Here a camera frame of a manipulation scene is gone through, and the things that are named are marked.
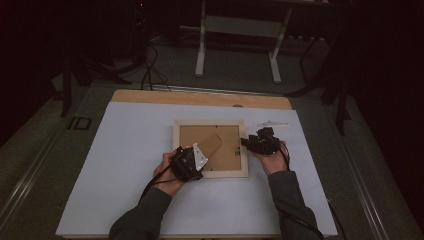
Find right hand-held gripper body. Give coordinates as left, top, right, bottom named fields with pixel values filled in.
left=249, top=120, right=290, bottom=156

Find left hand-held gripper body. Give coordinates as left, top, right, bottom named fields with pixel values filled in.
left=169, top=143, right=210, bottom=183

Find silver metal strip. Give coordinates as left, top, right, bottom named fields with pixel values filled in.
left=151, top=84, right=284, bottom=98

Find person's left hand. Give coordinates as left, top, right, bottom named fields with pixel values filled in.
left=153, top=149, right=186, bottom=198

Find white metal stand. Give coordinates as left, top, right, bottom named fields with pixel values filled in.
left=194, top=0, right=294, bottom=84

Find metal floor rail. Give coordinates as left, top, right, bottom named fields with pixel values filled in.
left=0, top=126, right=64, bottom=228
left=333, top=109, right=391, bottom=240

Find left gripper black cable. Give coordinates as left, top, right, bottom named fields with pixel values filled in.
left=138, top=151, right=185, bottom=204

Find black metal stand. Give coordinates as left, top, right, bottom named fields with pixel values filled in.
left=284, top=33, right=353, bottom=136
left=59, top=59, right=133, bottom=118

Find wooden picture frame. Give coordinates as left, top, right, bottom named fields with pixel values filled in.
left=172, top=119, right=250, bottom=179

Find white paper sheet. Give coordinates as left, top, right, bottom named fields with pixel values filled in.
left=55, top=101, right=338, bottom=237

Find person's right hand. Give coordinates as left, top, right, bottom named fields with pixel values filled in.
left=258, top=140, right=290, bottom=177

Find black floor cables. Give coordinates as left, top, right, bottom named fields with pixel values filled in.
left=139, top=43, right=173, bottom=92

